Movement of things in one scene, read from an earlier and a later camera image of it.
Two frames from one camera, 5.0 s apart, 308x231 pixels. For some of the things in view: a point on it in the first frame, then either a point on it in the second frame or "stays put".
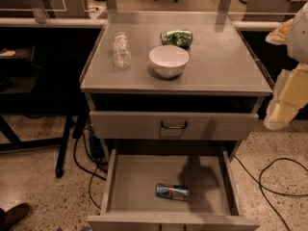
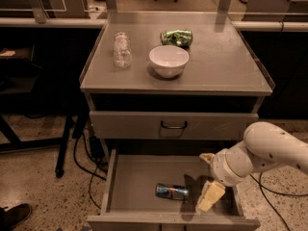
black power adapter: x=96 y=147 stays put
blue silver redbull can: x=172 y=192 stays put
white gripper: x=298 y=38 → x=221 y=167
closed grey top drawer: x=128 y=125 stays put
